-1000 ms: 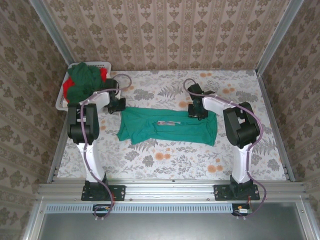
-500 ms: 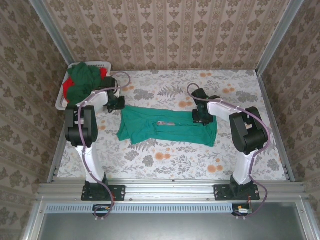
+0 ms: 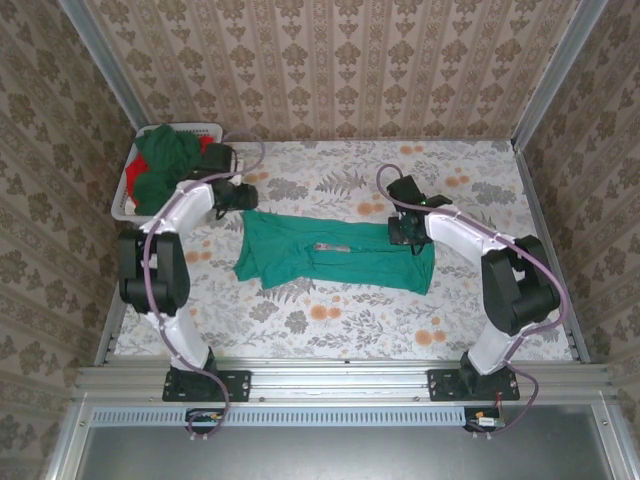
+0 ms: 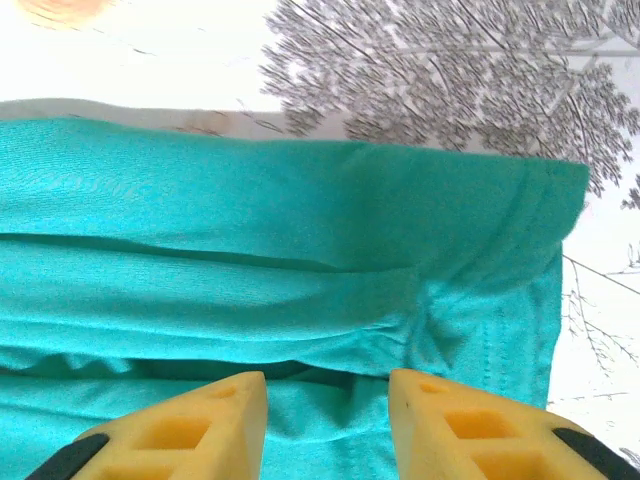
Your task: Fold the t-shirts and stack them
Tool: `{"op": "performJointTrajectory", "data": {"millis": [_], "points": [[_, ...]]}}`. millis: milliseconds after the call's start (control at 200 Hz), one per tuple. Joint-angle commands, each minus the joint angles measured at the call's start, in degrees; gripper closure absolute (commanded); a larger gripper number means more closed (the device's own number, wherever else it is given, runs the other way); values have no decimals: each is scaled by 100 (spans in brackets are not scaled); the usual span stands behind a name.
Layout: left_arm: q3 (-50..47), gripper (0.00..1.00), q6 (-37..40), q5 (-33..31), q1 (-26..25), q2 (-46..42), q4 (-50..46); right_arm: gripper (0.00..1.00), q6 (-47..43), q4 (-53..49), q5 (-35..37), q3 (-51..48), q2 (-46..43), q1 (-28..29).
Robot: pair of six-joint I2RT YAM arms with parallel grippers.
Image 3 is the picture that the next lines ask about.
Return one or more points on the teal printed t-shirt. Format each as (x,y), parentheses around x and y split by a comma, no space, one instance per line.
(350,265)

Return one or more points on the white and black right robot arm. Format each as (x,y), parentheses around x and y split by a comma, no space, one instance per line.
(492,350)

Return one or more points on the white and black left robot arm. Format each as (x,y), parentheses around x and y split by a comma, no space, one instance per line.
(185,330)

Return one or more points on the dark green t-shirt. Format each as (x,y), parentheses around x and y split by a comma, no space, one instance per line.
(165,160)

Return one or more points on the red t-shirt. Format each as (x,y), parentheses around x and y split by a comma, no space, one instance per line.
(135,175)

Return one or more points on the floral table covering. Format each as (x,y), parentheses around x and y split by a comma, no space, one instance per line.
(350,325)

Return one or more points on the white plastic laundry basket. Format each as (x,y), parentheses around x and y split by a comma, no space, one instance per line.
(120,207)

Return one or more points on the grey metal panel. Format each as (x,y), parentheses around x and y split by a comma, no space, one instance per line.
(350,450)

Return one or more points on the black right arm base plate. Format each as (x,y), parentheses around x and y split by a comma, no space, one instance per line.
(442,385)

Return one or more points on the aluminium mounting rail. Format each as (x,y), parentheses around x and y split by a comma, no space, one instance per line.
(340,380)

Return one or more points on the aluminium frame post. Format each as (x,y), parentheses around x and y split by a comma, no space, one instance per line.
(555,75)
(114,75)

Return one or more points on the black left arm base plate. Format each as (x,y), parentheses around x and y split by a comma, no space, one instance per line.
(235,385)

